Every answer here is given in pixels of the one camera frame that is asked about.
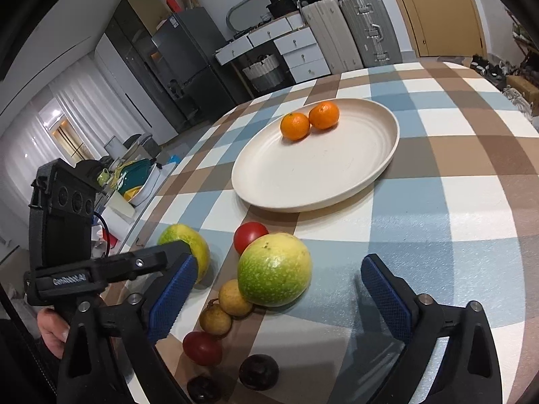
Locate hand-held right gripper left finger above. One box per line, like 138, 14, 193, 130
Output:
57, 255, 198, 404

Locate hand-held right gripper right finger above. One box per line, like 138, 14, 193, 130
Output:
361, 255, 503, 404

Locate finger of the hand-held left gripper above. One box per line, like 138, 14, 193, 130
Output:
96, 240, 193, 284

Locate brown longan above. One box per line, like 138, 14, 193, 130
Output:
199, 306, 233, 336
218, 279, 253, 317

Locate small green yellow guava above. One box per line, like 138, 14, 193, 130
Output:
157, 224, 211, 284

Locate red tomato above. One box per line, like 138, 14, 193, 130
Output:
182, 331, 223, 366
233, 222, 269, 257

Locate dark purple passion fruit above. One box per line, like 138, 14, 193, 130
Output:
187, 376, 222, 404
238, 354, 279, 391

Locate large green yellow guava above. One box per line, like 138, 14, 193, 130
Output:
237, 233, 313, 307

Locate cream oval plate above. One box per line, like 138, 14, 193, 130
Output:
231, 98, 400, 213

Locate person's left hand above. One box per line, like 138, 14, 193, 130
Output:
37, 307, 70, 356

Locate checked tablecloth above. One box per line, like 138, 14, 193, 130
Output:
101, 61, 539, 404

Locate green bowls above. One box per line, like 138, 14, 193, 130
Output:
118, 160, 156, 198

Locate white curtain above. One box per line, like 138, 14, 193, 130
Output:
0, 50, 110, 228

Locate orange mandarin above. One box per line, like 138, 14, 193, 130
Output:
309, 101, 340, 130
280, 112, 311, 141

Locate black glass cabinet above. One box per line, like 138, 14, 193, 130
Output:
104, 0, 190, 133

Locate grey refrigerator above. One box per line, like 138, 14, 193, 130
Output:
151, 7, 239, 123

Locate white wicker basket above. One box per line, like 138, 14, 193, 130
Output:
242, 54, 287, 92

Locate shoes on floor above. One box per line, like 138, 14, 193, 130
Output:
469, 55, 506, 89

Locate brown cardboard box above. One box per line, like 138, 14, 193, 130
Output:
505, 73, 539, 114

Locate white drawer desk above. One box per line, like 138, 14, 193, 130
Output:
216, 12, 331, 85

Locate beige suitcase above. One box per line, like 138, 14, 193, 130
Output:
301, 0, 363, 75

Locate silver suitcase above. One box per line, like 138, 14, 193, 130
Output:
339, 0, 403, 68

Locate oval grey mirror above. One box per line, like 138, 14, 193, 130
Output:
226, 0, 276, 30

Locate shoe rack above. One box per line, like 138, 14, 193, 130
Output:
505, 8, 539, 76

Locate wooden door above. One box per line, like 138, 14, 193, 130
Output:
379, 0, 485, 57

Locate black cable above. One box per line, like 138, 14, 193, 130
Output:
93, 210, 112, 257

